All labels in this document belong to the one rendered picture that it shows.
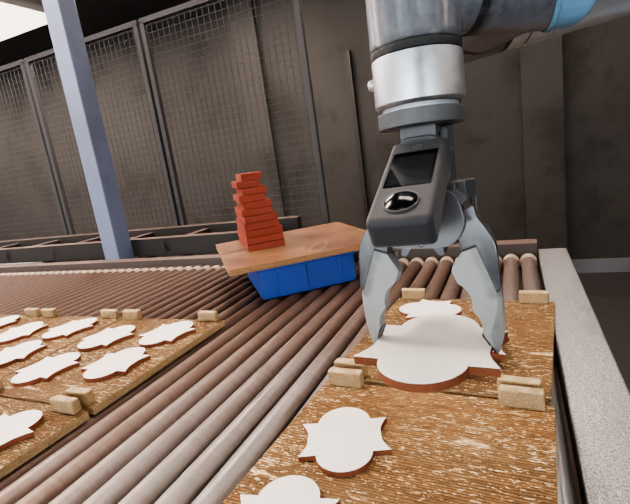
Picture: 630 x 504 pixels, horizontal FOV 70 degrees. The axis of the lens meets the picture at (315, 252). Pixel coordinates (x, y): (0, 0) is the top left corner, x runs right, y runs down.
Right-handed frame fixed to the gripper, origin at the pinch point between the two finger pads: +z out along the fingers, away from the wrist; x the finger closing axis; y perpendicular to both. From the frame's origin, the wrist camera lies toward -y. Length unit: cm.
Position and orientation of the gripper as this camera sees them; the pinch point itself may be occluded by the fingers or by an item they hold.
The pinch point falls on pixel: (431, 342)
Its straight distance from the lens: 41.6
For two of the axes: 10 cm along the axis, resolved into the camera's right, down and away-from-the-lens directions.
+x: -8.8, 0.3, 4.7
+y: 4.6, -1.9, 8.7
